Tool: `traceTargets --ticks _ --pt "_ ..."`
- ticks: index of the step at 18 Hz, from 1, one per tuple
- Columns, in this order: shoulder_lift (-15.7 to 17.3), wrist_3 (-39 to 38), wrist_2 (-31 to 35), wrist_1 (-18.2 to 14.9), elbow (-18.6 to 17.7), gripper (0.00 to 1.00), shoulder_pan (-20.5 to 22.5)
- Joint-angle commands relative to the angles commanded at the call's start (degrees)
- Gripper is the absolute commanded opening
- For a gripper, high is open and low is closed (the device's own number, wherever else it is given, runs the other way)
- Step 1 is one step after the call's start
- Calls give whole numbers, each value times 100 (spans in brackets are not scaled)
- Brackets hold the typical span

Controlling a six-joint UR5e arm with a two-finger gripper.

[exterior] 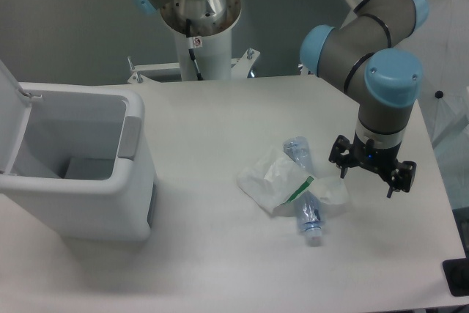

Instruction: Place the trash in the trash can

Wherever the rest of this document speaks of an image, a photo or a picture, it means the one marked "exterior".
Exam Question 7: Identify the white open trash can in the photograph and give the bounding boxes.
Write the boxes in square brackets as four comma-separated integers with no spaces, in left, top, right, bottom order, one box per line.
[1,67,157,241]

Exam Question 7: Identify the white umbrella with lettering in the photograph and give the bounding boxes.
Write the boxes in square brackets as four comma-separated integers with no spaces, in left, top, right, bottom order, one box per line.
[399,0,468,201]

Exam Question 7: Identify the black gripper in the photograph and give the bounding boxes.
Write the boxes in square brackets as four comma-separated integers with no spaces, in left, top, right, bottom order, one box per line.
[329,133,417,199]

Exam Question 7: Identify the black cable on pedestal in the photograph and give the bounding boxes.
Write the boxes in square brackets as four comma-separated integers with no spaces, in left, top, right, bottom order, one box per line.
[185,18,204,81]

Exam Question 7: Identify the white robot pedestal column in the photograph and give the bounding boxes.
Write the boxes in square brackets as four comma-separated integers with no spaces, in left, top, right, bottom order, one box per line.
[160,0,241,81]

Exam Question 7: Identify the white paper bag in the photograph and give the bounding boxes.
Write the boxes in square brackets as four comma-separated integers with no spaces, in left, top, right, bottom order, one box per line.
[237,147,350,214]

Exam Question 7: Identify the white metal base frame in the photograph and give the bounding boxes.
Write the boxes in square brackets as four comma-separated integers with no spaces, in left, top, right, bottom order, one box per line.
[128,48,261,84]

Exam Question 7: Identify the black device at table edge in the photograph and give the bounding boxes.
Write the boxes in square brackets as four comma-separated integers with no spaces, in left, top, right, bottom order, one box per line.
[442,258,468,297]

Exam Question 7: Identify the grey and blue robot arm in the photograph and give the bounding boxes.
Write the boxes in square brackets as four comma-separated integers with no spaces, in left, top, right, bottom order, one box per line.
[133,0,429,193]

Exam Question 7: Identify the crushed clear plastic bottle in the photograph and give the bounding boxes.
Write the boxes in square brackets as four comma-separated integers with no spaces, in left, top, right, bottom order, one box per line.
[283,136,323,247]

